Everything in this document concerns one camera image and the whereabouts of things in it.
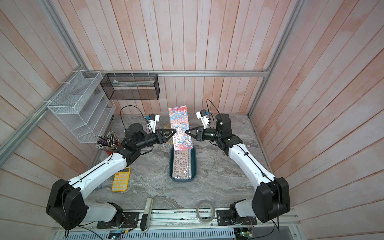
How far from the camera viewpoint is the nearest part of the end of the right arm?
598 millimetres

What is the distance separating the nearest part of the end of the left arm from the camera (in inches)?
23.4

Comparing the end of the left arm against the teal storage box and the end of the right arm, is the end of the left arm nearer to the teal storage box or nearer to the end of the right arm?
the end of the right arm
